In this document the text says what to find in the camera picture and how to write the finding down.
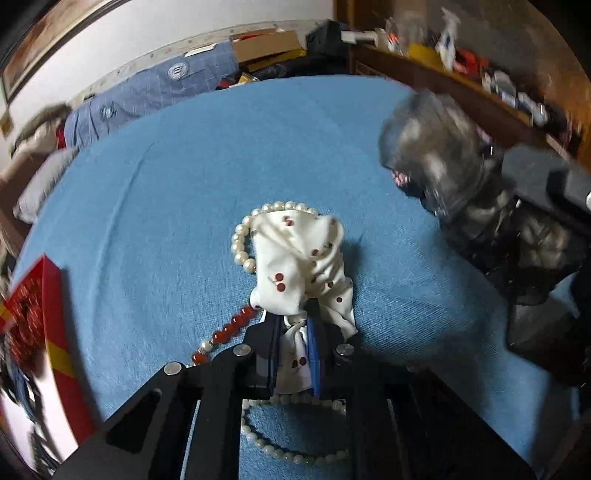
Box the white cherry print scrunchie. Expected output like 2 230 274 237
249 209 358 395

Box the blue bed cover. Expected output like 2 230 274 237
14 76 576 474

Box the red gift box tray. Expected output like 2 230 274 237
1 255 100 475

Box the grey pillow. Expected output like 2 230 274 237
13 147 79 224

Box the blue checked folded blanket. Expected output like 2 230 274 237
63 41 238 149

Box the wooden side shelf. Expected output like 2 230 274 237
349 39 590 168

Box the cardboard box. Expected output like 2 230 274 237
231 30 301 64

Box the white spray bottle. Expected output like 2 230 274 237
436 7 461 71

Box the brown armchair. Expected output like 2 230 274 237
0 151 50 251

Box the framed horse painting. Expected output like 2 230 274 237
1 1 125 103

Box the red bead bracelet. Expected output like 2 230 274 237
190 304 259 367

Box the white pearl necklace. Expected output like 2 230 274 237
197 200 350 466

